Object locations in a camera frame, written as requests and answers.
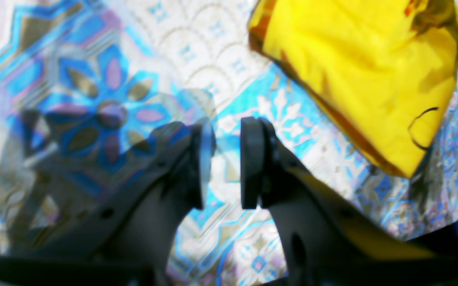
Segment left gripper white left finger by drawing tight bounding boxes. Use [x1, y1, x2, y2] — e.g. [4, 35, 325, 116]
[0, 117, 216, 286]

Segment patterned blue pink tablecloth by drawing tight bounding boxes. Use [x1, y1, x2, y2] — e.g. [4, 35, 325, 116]
[0, 0, 458, 286]

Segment yellow T-shirt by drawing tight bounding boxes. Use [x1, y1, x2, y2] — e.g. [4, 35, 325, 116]
[248, 0, 458, 178]

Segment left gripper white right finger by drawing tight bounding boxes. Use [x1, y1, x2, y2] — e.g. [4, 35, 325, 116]
[240, 116, 458, 286]

